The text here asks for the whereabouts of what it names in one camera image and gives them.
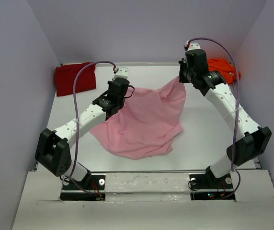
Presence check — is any pink t shirt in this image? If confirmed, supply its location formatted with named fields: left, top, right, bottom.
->
left=91, top=77, right=186, bottom=160

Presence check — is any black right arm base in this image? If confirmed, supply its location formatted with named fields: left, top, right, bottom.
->
left=187, top=173, right=235, bottom=201

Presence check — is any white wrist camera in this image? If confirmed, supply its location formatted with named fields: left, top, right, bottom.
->
left=113, top=67, right=128, bottom=80
left=183, top=41, right=201, bottom=51

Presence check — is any white back table rail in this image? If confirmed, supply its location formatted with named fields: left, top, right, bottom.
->
left=60, top=61, right=183, bottom=68

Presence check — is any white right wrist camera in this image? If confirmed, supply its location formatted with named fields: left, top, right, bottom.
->
left=183, top=41, right=201, bottom=51

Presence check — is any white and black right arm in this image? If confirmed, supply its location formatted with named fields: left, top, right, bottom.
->
left=179, top=44, right=272, bottom=191

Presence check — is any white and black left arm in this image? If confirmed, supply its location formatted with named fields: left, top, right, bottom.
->
left=34, top=77, right=131, bottom=190

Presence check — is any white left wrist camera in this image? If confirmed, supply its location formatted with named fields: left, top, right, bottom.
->
left=113, top=67, right=128, bottom=80

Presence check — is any orange cloth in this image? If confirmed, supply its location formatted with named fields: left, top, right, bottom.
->
left=207, top=58, right=237, bottom=85

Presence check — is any dark red t shirt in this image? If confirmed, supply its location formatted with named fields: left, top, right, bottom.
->
left=54, top=62, right=96, bottom=97

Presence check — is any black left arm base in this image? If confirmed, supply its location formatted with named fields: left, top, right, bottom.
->
left=60, top=173, right=106, bottom=201

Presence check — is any white cardboard front cover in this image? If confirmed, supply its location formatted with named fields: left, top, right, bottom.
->
left=13, top=171, right=274, bottom=230

